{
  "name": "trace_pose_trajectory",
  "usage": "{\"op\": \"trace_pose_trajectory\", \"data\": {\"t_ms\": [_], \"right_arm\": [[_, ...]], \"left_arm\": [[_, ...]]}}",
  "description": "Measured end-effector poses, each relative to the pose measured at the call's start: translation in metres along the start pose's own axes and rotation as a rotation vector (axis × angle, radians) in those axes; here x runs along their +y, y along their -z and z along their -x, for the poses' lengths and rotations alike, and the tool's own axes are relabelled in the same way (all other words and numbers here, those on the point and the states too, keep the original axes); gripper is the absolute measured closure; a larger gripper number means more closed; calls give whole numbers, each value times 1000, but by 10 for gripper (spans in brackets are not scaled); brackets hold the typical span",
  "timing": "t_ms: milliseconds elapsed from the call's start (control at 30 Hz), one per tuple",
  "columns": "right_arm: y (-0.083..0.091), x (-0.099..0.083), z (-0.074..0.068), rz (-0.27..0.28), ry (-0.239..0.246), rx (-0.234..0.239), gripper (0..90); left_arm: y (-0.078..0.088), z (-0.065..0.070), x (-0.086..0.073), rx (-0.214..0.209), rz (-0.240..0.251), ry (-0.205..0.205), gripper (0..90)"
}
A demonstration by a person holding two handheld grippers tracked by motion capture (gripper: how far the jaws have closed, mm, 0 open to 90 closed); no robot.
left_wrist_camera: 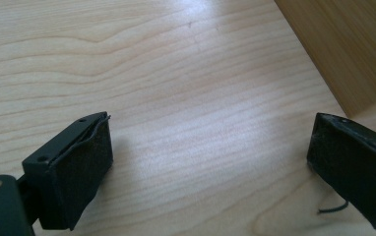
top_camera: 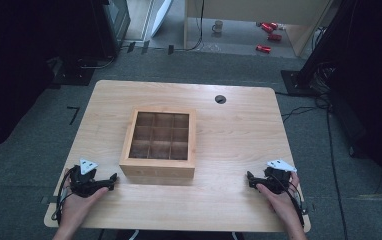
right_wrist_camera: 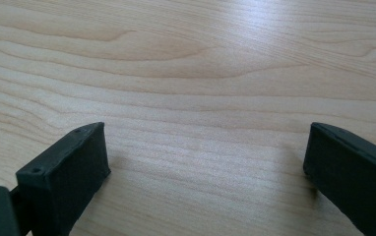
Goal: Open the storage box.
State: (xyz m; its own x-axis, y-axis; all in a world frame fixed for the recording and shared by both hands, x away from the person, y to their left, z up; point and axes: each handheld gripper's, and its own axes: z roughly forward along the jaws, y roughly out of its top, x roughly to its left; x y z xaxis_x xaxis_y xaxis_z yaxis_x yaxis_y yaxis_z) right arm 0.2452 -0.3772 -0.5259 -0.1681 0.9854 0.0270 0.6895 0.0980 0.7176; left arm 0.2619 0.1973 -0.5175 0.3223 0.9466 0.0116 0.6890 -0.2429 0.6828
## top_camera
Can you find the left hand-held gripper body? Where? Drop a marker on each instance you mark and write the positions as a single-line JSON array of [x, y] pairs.
[[85, 178]]

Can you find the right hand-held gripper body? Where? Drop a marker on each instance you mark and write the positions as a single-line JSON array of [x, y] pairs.
[[277, 178]]

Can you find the person's right hand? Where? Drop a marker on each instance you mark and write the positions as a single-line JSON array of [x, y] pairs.
[[280, 203]]

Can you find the person's left hand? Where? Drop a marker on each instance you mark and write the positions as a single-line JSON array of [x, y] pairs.
[[75, 206]]

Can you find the wooden box with grid compartments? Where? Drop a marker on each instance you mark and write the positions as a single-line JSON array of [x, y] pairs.
[[160, 140]]

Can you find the black round table grommet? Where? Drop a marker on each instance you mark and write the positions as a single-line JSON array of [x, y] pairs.
[[220, 99]]

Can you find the person's dark clothing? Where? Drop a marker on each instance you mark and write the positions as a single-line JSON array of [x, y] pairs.
[[179, 235]]

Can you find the black stand base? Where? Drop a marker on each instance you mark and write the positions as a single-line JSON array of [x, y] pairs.
[[295, 83]]

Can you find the black floor plate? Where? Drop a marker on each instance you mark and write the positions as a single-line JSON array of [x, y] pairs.
[[74, 75]]

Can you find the red can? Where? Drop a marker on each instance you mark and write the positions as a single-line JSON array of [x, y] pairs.
[[268, 26], [263, 49], [274, 37]]

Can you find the black cabinet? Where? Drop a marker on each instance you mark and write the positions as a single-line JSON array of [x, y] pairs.
[[110, 26]]

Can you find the grey mug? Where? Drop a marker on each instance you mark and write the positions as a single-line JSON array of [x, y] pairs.
[[217, 26]]

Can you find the white board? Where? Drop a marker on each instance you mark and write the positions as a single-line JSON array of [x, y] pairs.
[[161, 15]]

